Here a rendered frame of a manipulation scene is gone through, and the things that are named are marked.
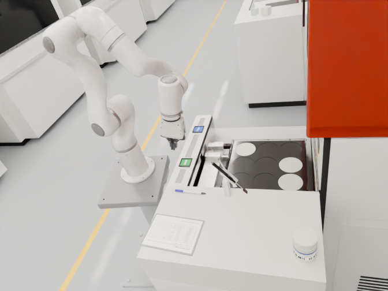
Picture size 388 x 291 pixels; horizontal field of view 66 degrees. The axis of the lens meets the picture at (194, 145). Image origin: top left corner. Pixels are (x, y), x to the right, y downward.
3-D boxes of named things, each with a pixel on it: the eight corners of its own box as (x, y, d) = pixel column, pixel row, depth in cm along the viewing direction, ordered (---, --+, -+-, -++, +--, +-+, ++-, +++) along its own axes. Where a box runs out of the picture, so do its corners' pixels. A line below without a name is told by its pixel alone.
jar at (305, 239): (316, 244, 96) (317, 226, 90) (317, 264, 91) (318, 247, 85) (293, 242, 98) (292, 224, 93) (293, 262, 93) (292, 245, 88)
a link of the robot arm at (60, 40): (132, 120, 141) (112, 142, 131) (113, 118, 147) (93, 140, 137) (81, 12, 110) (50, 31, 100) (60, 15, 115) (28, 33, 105)
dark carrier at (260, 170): (304, 141, 145) (304, 140, 145) (306, 195, 120) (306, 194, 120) (234, 141, 157) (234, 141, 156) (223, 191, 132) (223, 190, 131)
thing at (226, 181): (240, 191, 120) (236, 167, 112) (239, 198, 118) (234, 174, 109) (225, 190, 122) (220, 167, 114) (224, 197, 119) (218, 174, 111)
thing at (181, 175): (216, 134, 178) (212, 114, 169) (193, 207, 138) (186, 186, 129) (201, 134, 181) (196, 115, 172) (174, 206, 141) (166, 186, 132)
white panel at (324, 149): (314, 105, 179) (316, 40, 154) (324, 216, 120) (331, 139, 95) (308, 105, 180) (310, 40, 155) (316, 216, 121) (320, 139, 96)
